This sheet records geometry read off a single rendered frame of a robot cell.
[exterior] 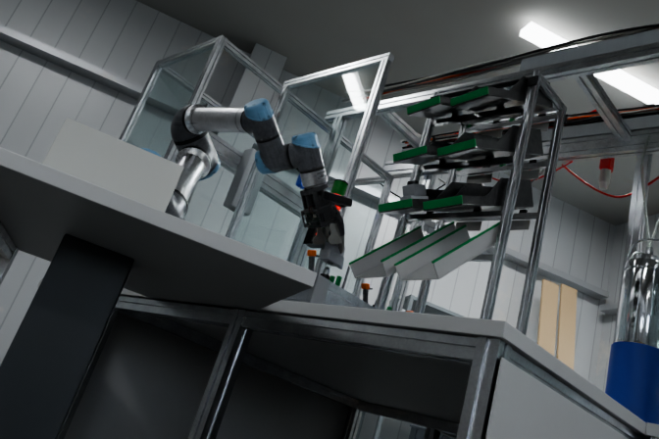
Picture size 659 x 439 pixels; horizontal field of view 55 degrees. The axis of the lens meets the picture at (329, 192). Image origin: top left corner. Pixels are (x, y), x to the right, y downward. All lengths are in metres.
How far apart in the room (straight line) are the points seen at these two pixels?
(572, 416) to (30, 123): 4.73
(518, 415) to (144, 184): 0.93
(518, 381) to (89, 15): 5.16
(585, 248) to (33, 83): 5.40
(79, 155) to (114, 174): 0.09
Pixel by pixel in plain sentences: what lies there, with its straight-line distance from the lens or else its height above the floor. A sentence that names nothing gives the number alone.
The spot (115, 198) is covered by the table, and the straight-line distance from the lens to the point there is 1.14.
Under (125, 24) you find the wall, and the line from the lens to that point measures 5.87.
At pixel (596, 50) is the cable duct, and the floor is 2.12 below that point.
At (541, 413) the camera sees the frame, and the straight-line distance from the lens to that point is 1.30.
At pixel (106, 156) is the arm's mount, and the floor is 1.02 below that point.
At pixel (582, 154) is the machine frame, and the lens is 2.89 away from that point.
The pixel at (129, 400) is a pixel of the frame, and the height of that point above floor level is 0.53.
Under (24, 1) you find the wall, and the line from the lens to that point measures 5.95.
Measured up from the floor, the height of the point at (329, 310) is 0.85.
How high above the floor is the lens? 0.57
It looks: 22 degrees up
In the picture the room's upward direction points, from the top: 18 degrees clockwise
